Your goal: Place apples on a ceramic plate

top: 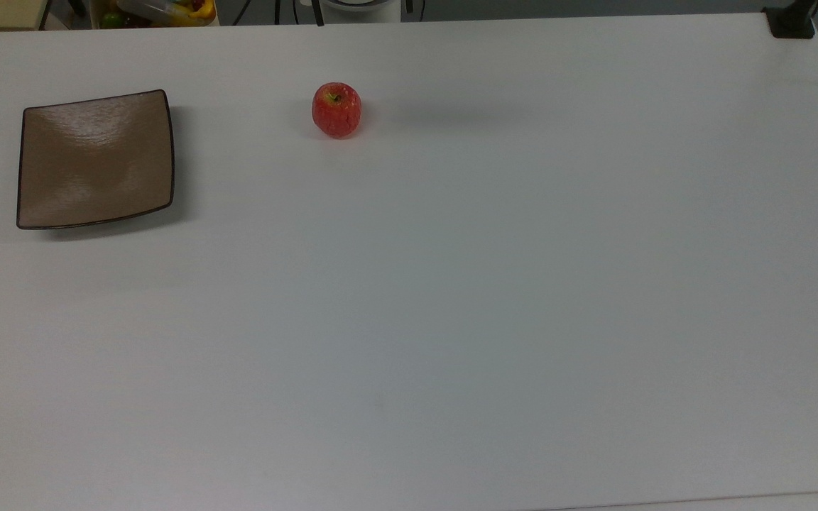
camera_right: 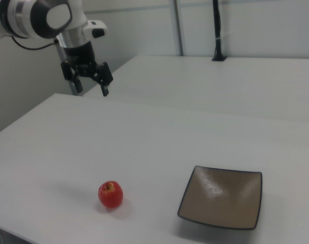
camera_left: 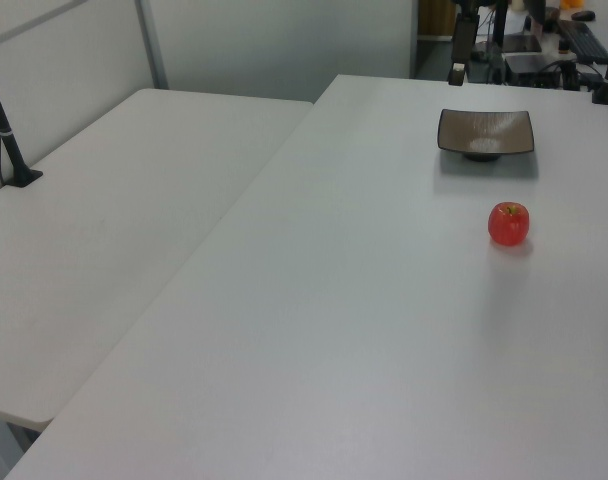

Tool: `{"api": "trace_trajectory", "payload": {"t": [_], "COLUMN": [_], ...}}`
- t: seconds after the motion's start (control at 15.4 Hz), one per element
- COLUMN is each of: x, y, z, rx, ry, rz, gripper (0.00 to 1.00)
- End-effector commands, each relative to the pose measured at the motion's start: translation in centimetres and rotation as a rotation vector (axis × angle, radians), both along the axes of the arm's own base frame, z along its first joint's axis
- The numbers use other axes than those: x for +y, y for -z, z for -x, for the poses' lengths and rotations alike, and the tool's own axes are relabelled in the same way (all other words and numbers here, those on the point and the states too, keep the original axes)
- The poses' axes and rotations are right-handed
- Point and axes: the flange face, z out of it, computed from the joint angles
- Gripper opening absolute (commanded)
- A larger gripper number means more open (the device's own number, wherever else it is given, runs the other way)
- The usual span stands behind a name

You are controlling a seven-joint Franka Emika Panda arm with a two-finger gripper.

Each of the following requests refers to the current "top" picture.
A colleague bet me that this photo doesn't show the black table clamp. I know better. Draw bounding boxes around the black table clamp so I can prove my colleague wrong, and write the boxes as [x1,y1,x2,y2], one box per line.
[763,0,818,40]

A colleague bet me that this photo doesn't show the brown square ceramic plate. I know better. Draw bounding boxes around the brown square ceramic plate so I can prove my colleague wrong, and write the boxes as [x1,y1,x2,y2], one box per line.
[16,89,175,231]

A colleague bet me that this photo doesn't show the yellow toy fruit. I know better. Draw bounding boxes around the yellow toy fruit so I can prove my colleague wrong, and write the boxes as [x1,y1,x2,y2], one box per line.
[173,0,217,26]

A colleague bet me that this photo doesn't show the red apple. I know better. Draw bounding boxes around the red apple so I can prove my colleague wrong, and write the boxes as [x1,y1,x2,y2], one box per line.
[311,82,363,140]

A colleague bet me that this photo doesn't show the clear box of toy fruit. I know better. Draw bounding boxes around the clear box of toy fruit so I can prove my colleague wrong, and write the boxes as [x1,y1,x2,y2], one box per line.
[93,0,219,29]

